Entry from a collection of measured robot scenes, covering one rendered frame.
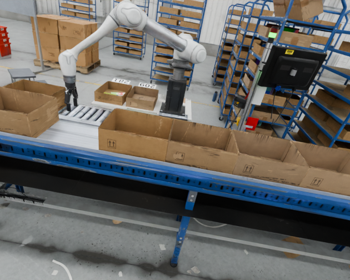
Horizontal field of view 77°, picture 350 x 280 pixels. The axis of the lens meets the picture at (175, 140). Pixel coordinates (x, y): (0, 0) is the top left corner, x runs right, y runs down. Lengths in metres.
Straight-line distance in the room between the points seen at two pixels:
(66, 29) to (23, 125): 4.50
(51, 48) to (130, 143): 5.06
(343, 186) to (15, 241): 2.23
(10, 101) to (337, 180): 2.09
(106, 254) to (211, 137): 1.19
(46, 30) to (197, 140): 5.09
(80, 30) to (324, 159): 5.16
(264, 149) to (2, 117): 1.60
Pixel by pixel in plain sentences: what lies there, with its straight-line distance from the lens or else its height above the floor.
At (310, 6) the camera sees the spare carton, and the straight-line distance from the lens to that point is 2.55.
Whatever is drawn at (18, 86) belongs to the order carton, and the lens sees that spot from 2.39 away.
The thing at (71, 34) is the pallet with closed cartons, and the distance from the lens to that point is 5.80.
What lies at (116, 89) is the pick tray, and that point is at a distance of 2.66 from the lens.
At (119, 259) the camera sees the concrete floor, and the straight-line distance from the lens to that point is 1.92.
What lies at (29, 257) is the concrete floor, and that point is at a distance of 2.05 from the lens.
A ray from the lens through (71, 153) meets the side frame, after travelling 1.33.
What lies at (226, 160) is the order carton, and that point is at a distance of 1.25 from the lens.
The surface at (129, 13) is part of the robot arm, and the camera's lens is 1.63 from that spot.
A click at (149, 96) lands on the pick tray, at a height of 0.76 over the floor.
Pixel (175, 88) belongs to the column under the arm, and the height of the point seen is 1.01.
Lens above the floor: 1.67
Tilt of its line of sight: 31 degrees down
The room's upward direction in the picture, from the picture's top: 10 degrees clockwise
